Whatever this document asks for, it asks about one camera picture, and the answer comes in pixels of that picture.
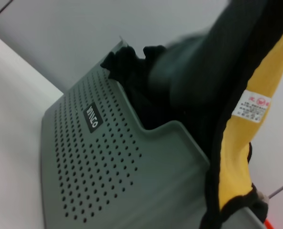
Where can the grey-green perforated storage box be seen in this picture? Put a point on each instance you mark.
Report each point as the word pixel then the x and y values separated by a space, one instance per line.
pixel 113 167

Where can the black cloth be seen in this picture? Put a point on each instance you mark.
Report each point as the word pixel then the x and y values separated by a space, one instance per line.
pixel 132 71

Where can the dark green towel yellow backing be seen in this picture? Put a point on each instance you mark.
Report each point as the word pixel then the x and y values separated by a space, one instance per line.
pixel 239 148

